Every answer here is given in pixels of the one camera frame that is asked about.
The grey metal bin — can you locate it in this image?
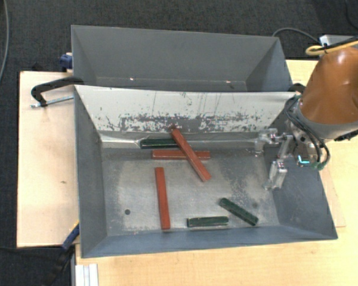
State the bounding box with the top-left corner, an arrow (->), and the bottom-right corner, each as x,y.
70,24 -> 339,259

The dark green flat block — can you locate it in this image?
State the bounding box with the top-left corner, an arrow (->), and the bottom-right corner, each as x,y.
218,197 -> 260,228
186,215 -> 230,228
140,138 -> 180,150

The red-brown flat block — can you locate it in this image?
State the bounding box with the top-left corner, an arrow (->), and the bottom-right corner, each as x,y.
151,150 -> 212,161
170,128 -> 212,183
154,166 -> 172,231

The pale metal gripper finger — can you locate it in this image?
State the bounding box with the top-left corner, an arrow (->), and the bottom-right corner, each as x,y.
262,158 -> 288,191
254,128 -> 288,155

